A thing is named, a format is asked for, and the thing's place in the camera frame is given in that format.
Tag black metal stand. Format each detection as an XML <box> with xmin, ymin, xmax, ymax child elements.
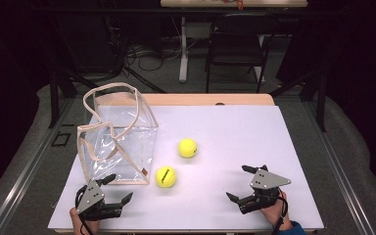
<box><xmin>268</xmin><ymin>65</ymin><xmax>328</xmax><ymax>133</ymax></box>
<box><xmin>47</xmin><ymin>62</ymin><xmax>79</xmax><ymax>129</ymax></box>

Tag hand-held gripper black cable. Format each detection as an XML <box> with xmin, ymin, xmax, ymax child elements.
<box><xmin>74</xmin><ymin>185</ymin><xmax>94</xmax><ymax>235</ymax></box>
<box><xmin>271</xmin><ymin>195</ymin><xmax>290</xmax><ymax>235</ymax></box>

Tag black chair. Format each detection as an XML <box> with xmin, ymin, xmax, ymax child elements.
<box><xmin>205</xmin><ymin>13</ymin><xmax>280</xmax><ymax>95</ymax></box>

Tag yellow tennis ball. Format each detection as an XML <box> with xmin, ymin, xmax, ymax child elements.
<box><xmin>155</xmin><ymin>165</ymin><xmax>177</xmax><ymax>189</ymax></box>
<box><xmin>177</xmin><ymin>137</ymin><xmax>199</xmax><ymax>159</ymax></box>

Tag left hand-held gripper black cable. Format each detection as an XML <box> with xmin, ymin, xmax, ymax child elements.
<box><xmin>74</xmin><ymin>185</ymin><xmax>94</xmax><ymax>235</ymax></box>

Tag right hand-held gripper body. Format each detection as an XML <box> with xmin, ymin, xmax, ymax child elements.
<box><xmin>237</xmin><ymin>168</ymin><xmax>292</xmax><ymax>215</ymax></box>

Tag grey metal floor rail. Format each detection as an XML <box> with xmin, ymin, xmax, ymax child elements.
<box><xmin>306</xmin><ymin>101</ymin><xmax>376</xmax><ymax>235</ymax></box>
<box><xmin>0</xmin><ymin>97</ymin><xmax>76</xmax><ymax>235</ymax></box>

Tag black floor cables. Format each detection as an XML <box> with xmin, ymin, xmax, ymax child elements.
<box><xmin>123</xmin><ymin>41</ymin><xmax>182</xmax><ymax>72</ymax></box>

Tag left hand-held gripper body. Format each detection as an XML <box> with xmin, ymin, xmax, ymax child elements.
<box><xmin>74</xmin><ymin>179</ymin><xmax>123</xmax><ymax>222</ymax></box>

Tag person's left hand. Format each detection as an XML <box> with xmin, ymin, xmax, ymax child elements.
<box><xmin>69</xmin><ymin>208</ymin><xmax>101</xmax><ymax>235</ymax></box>

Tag clear tote bag beige trim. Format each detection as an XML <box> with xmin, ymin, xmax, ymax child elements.
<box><xmin>76</xmin><ymin>81</ymin><xmax>160</xmax><ymax>186</ymax></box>

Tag right hand-held gripper black cable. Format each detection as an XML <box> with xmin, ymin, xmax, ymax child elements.
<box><xmin>271</xmin><ymin>195</ymin><xmax>290</xmax><ymax>235</ymax></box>

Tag person's right hand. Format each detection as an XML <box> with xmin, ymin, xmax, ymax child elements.
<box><xmin>259</xmin><ymin>190</ymin><xmax>294</xmax><ymax>231</ymax></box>

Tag light desk with white legs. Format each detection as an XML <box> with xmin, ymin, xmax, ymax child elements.
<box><xmin>160</xmin><ymin>0</ymin><xmax>308</xmax><ymax>84</ymax></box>

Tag wooden table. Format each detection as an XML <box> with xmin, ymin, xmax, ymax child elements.
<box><xmin>54</xmin><ymin>93</ymin><xmax>319</xmax><ymax>235</ymax></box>

